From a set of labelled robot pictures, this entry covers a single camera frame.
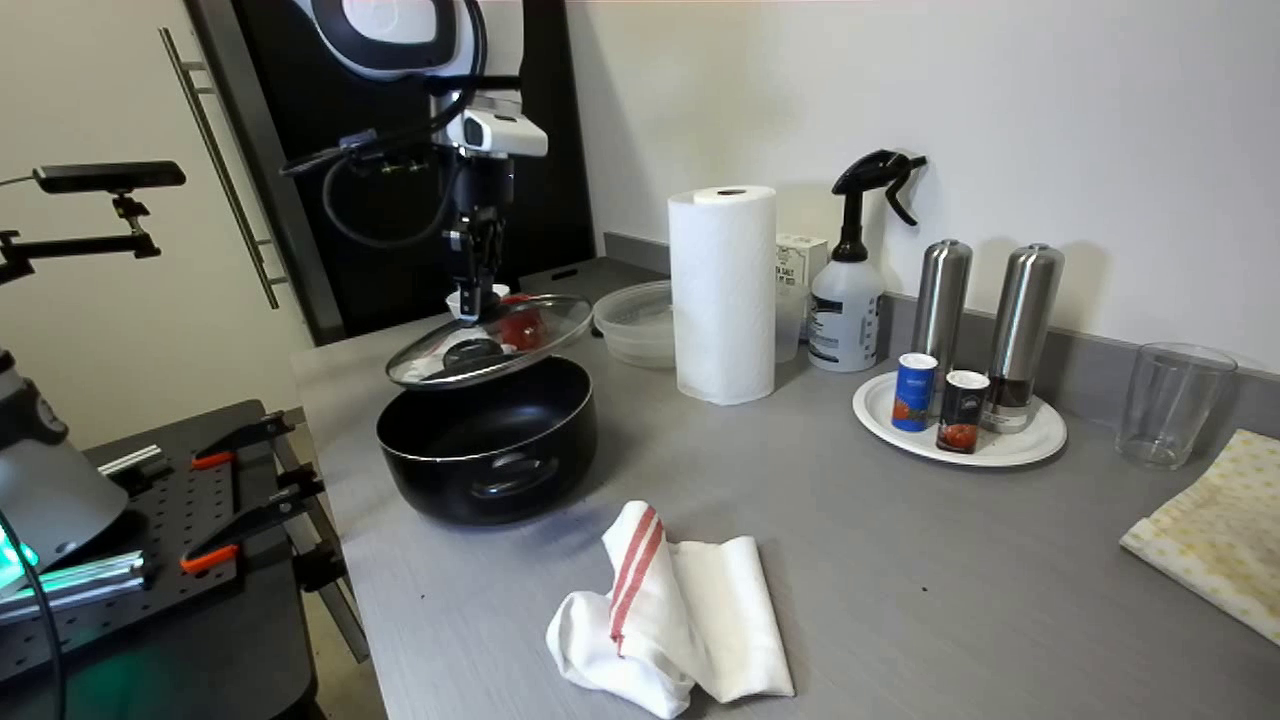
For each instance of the clear plastic container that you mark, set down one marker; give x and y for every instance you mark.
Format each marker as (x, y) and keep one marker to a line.
(634, 327)

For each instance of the black table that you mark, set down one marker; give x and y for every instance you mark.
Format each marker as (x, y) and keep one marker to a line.
(201, 665)

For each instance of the blue spice jar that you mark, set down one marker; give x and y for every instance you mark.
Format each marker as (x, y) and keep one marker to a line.
(914, 394)

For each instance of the steel grinder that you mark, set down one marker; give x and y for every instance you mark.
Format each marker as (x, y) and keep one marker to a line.
(942, 302)
(1024, 315)

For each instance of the clear drinking glass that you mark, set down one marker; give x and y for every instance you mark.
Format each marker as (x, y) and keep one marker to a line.
(1177, 407)

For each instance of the black perforated mounting board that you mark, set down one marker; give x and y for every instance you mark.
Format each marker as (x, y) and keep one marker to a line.
(135, 500)

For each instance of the red cup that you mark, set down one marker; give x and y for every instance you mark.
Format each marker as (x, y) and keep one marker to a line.
(524, 327)

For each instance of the yellow patterned cloth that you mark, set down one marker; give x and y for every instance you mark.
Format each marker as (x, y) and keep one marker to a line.
(1220, 532)

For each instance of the black camera on stand arm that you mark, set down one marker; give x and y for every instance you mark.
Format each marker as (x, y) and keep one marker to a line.
(106, 177)

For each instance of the small white box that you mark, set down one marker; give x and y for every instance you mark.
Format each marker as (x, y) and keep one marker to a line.
(801, 262)

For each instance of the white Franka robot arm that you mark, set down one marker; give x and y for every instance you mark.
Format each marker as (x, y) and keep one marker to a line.
(500, 132)

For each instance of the white paper towel roll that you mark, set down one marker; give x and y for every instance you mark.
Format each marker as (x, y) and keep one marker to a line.
(720, 292)

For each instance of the white label strip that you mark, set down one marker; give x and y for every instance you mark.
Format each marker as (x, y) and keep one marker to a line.
(130, 461)

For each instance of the silver aluminium rail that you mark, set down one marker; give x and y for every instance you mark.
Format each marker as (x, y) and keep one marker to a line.
(83, 580)

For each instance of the black tall cabinet door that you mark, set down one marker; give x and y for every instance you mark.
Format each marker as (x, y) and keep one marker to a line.
(545, 132)

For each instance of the glass lid with black knob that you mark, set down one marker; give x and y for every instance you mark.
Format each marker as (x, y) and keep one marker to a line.
(560, 320)

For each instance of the spray bottle with black trigger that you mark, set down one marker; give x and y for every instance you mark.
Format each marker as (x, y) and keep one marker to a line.
(841, 315)

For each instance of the black cooking pot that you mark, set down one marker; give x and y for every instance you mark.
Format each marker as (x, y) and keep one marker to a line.
(494, 465)

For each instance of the dark spice jar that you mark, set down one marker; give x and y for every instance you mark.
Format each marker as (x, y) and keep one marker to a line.
(963, 414)

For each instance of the white round plate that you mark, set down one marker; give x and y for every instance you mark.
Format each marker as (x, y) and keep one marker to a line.
(1024, 441)

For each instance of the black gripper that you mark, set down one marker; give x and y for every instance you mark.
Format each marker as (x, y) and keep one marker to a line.
(486, 193)

